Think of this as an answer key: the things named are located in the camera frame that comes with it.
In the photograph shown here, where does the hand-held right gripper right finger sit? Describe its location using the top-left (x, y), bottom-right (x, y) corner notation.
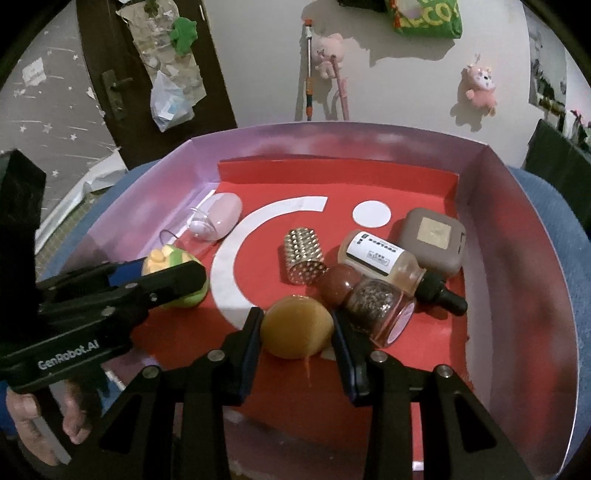
top-left (330, 308), bottom-right (539, 480)

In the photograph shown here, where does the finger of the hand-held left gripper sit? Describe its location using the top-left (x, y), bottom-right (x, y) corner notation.
top-left (37, 259), bottom-right (145, 302)
top-left (41, 261), bottom-right (208, 346)

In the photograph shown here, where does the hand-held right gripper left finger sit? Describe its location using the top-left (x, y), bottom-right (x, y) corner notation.
top-left (62, 307), bottom-right (267, 480)

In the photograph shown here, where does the green yellow toy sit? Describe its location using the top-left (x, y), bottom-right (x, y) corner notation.
top-left (141, 246), bottom-right (209, 309)

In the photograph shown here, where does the amber ball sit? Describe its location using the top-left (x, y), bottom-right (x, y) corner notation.
top-left (260, 296), bottom-right (335, 360)

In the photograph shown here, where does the clear glass cup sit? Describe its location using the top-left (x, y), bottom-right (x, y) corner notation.
top-left (159, 205), bottom-right (221, 259)

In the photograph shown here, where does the glass jar with brown contents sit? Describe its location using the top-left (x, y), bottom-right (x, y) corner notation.
top-left (346, 277), bottom-right (417, 348)

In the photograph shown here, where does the red cardboard box tray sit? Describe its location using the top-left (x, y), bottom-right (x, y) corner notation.
top-left (34, 121), bottom-right (581, 480)

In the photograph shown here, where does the perforated metal cylinder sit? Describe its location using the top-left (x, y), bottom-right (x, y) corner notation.
top-left (279, 227), bottom-right (328, 285)

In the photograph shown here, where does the white label dropper bottle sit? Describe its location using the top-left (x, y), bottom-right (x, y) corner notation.
top-left (338, 230), bottom-right (468, 316)

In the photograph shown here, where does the person's left hand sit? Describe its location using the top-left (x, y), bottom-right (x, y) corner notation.
top-left (6, 383), bottom-right (101, 467)

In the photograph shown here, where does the pink oval case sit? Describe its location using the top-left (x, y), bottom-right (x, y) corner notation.
top-left (187, 193), bottom-right (243, 241)

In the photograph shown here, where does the white paper sheet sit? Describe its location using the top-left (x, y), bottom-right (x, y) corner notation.
top-left (36, 148), bottom-right (129, 252)

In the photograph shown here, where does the brown square case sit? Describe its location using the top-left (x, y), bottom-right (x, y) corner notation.
top-left (398, 208), bottom-right (467, 278)

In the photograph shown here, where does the clear plastic bag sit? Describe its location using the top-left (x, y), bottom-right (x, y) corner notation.
top-left (150, 71), bottom-right (195, 133)

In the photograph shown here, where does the dark wooden door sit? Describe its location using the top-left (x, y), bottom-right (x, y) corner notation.
top-left (76, 0), bottom-right (239, 168)

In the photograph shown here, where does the clear hanging organizer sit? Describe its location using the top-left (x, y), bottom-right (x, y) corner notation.
top-left (115, 0), bottom-right (207, 108)

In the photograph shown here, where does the green plush toy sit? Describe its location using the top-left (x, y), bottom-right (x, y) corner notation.
top-left (169, 17), bottom-right (199, 56)

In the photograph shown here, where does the pink stick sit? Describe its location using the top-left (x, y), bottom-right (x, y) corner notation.
top-left (331, 62), bottom-right (352, 122)

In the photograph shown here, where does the white orange mop pole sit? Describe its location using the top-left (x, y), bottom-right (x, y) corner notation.
top-left (301, 18), bottom-right (318, 121)

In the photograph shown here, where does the pink pig plush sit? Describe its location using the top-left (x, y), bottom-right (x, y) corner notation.
top-left (314, 34), bottom-right (345, 79)

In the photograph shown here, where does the table with dark cloth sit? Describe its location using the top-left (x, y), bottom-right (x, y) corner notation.
top-left (522, 119), bottom-right (591, 178)

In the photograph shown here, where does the pink brown plush toy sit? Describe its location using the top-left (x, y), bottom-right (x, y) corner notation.
top-left (464, 65), bottom-right (499, 116)

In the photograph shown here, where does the group of bottles and figurines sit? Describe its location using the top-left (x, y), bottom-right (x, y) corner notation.
top-left (538, 76), bottom-right (591, 153)

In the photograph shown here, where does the green printed bag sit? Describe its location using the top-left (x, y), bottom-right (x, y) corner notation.
top-left (385, 0), bottom-right (463, 40)

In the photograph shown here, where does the metal door handle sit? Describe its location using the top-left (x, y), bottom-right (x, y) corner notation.
top-left (102, 70), bottom-right (136, 121)

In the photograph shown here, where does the wall mirror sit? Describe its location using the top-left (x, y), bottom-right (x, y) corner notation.
top-left (526, 18), bottom-right (570, 121)

